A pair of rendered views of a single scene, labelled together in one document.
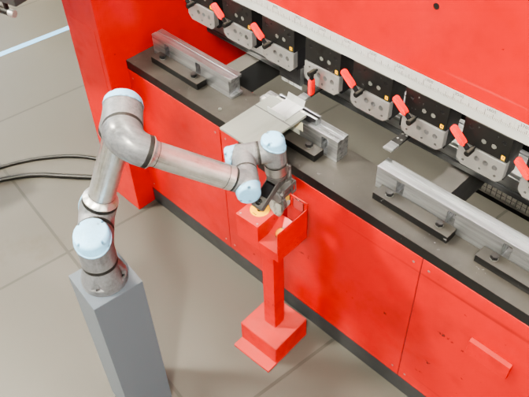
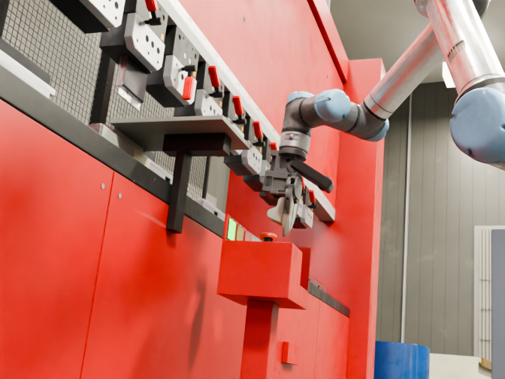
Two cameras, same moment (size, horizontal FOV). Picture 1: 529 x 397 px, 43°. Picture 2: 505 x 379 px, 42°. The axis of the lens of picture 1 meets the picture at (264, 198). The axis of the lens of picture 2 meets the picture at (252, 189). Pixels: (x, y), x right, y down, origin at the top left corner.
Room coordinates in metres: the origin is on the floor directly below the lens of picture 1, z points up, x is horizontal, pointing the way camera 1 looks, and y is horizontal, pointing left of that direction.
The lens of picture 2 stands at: (2.35, 1.29, 0.50)
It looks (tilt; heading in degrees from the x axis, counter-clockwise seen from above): 16 degrees up; 244
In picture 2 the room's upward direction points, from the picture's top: 6 degrees clockwise
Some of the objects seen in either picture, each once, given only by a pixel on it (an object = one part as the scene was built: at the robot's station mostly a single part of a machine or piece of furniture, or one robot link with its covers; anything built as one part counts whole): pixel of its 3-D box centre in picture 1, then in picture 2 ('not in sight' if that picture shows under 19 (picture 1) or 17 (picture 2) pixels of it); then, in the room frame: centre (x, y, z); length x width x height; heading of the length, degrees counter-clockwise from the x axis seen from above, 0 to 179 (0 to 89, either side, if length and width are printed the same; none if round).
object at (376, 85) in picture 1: (378, 87); (200, 98); (1.72, -0.37, 1.26); 0.15 x 0.09 x 0.17; 44
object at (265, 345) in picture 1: (270, 332); not in sight; (1.61, 0.00, 0.06); 0.25 x 0.20 x 0.12; 136
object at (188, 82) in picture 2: (312, 82); (186, 82); (1.83, -0.17, 1.20); 0.04 x 0.02 x 0.10; 134
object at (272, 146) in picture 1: (272, 150); (300, 116); (1.58, -0.03, 1.14); 0.09 x 0.08 x 0.11; 96
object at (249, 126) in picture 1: (263, 122); (182, 134); (1.89, -0.01, 1.00); 0.26 x 0.18 x 0.01; 134
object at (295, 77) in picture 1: (291, 73); (131, 83); (1.99, -0.11, 1.13); 0.10 x 0.02 x 0.10; 44
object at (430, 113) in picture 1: (431, 113); (224, 125); (1.57, -0.51, 1.26); 0.15 x 0.09 x 0.17; 44
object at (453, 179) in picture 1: (479, 164); not in sight; (1.82, -0.80, 0.81); 0.64 x 0.08 x 0.14; 134
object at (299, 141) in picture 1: (288, 137); not in sight; (1.92, -0.10, 0.89); 0.30 x 0.05 x 0.03; 44
